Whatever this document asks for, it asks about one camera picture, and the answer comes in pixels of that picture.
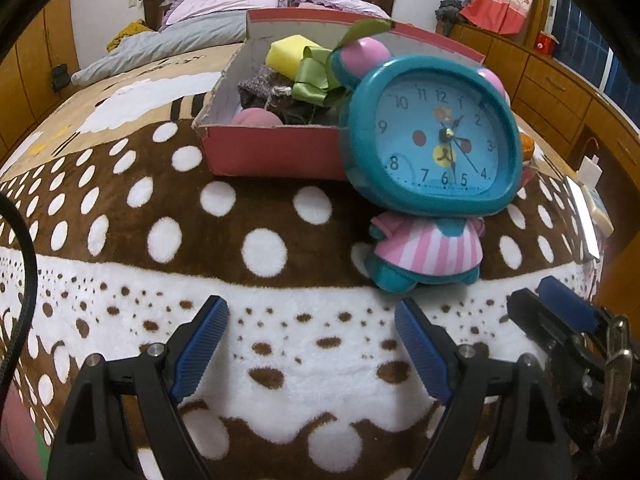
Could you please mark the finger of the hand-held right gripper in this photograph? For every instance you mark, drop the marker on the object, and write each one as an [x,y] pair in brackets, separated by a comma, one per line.
[565,300]
[540,320]

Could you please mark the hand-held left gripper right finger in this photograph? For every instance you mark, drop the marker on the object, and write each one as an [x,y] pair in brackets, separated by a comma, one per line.
[425,350]

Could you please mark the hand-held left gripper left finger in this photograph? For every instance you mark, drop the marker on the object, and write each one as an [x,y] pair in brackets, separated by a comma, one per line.
[200,345]

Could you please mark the orange plush toy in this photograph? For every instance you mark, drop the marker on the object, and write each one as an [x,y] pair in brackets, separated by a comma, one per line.
[527,145]

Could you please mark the teal doll alarm clock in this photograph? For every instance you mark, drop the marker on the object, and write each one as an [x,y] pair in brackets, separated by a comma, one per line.
[440,140]

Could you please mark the red cardboard box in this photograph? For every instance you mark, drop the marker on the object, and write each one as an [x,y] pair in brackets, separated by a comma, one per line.
[275,152]

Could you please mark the pink makeup sponge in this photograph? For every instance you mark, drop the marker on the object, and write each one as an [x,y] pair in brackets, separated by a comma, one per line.
[257,118]

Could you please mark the purple knitted sock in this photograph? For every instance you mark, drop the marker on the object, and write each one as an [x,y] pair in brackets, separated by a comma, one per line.
[257,87]

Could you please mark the green ribbon bow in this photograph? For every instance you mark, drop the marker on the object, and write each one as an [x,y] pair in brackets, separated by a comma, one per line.
[312,77]

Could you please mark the yellow sponge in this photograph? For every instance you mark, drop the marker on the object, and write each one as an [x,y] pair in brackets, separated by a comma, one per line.
[287,50]

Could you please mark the smartphone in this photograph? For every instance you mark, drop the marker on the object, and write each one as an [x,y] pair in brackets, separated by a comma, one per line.
[582,220]

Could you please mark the power strip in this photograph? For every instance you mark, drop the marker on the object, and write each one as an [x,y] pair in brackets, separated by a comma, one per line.
[600,210]

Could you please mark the white charger plug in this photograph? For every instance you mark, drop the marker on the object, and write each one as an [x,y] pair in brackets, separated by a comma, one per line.
[590,170]

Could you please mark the brown dotted printed blanket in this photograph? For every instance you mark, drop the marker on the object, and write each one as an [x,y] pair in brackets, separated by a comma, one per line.
[150,185]

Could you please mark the pink green floor mat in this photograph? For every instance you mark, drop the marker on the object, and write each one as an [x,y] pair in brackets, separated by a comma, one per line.
[20,435]

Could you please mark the wooden cabinet desk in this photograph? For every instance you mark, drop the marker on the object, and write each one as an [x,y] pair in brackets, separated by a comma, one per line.
[550,85]

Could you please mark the red mug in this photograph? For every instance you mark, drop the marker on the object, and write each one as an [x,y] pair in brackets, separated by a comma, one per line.
[545,44]

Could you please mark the window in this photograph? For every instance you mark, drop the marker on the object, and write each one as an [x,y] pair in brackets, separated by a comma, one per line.
[575,25]

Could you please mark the black bag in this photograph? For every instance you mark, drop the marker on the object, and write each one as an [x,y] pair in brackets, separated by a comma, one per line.
[60,77]

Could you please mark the grey duvet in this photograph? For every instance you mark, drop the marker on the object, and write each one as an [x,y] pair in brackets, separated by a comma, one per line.
[165,40]

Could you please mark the pile of dark clothes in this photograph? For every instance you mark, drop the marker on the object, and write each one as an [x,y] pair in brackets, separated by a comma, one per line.
[447,10]

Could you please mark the yellow cloth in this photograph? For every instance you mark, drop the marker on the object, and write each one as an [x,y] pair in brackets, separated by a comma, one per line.
[127,34]

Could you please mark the wooden wardrobe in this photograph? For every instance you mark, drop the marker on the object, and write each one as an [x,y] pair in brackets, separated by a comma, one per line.
[35,70]

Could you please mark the pink folded blanket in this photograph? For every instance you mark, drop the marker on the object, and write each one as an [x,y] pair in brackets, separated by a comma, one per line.
[312,5]

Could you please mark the lilac ruffled pillow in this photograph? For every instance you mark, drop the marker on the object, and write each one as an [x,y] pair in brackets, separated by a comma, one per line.
[340,0]

